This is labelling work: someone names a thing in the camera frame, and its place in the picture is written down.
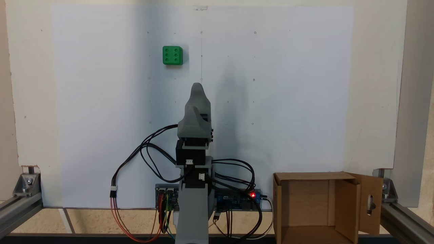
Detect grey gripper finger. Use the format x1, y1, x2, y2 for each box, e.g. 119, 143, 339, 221
185, 105, 203, 119
191, 82, 212, 116

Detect green dice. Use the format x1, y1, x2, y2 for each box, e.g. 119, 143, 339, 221
162, 45, 184, 66

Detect blue circuit board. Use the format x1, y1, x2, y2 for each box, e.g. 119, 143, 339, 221
216, 188, 262, 211

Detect white paper sheet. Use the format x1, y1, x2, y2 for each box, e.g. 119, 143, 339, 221
51, 5, 355, 209

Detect brown cardboard box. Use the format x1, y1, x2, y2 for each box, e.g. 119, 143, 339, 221
273, 171, 384, 244

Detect black looped servo cable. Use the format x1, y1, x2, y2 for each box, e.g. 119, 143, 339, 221
211, 158, 257, 191
140, 143, 186, 184

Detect circuit board with jumper wires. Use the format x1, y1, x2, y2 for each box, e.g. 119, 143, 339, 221
155, 184, 180, 210

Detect black cable with white connector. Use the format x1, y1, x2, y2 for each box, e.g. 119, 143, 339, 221
110, 124, 179, 199

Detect green yellow jumper wires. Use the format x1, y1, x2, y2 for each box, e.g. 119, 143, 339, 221
162, 193, 177, 242

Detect black power cable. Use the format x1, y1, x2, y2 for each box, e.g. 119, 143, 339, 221
206, 178, 264, 240

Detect orange red wire bundle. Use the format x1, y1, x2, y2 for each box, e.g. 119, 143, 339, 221
110, 197, 163, 243

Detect metal corner bracket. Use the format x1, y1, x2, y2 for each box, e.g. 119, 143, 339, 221
13, 172, 42, 198
382, 178, 398, 204

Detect aluminium frame rail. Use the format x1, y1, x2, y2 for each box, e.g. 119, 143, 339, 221
380, 201, 434, 244
0, 192, 44, 240

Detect aluminium frame post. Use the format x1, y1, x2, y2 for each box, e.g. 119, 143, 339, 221
393, 0, 434, 208

